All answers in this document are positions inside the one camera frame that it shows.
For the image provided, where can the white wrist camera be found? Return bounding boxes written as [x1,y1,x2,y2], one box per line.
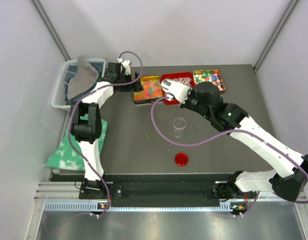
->
[117,58,131,76]
[161,78,192,103]

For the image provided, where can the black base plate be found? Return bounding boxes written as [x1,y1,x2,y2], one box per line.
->
[78,181,257,201]

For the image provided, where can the patterned tin of pastel candies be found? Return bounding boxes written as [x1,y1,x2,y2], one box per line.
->
[192,68,226,96]

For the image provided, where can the red jar lid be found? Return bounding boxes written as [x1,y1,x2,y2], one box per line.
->
[174,152,189,167]

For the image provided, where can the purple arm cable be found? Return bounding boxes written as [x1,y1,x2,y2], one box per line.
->
[67,51,144,218]
[150,96,308,218]

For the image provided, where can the grey slotted cable duct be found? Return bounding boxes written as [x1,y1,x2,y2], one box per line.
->
[43,201,247,213]

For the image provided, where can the white plastic basket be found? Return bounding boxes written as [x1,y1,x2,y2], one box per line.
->
[51,58,106,112]

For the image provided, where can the aluminium rail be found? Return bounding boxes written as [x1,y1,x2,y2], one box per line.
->
[33,181,308,202]

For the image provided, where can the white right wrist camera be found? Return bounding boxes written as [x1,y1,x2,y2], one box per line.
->
[161,78,192,103]

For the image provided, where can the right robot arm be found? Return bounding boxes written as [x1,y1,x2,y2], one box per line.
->
[169,82,308,202]

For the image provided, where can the green white patterned cloth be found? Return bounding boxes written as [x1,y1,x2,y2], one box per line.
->
[45,119,108,172]

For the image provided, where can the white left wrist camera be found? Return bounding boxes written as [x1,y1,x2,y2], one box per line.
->
[117,58,131,76]

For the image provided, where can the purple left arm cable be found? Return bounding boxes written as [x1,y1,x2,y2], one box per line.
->
[67,51,144,218]

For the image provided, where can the clear plastic jar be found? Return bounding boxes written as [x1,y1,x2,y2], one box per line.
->
[172,117,187,140]

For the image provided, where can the blue green cloths in basket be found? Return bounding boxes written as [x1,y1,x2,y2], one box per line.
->
[64,62,104,105]

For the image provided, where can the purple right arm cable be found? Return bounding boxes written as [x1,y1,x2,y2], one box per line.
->
[150,96,308,218]

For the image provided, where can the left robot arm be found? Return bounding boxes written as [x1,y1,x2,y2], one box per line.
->
[69,58,143,200]

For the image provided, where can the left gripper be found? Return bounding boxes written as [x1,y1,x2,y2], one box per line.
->
[116,72,142,93]

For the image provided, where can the gold tin of gummy candies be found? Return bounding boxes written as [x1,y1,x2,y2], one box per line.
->
[133,75,163,105]

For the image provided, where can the grey cloth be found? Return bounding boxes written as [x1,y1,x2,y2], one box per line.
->
[67,56,99,100]

